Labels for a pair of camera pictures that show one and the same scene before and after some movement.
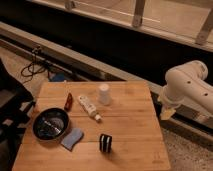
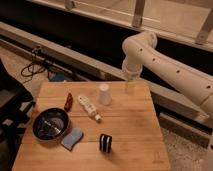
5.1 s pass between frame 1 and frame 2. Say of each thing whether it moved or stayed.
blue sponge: stayed
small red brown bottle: stayed
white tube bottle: stayed
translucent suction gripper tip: moved
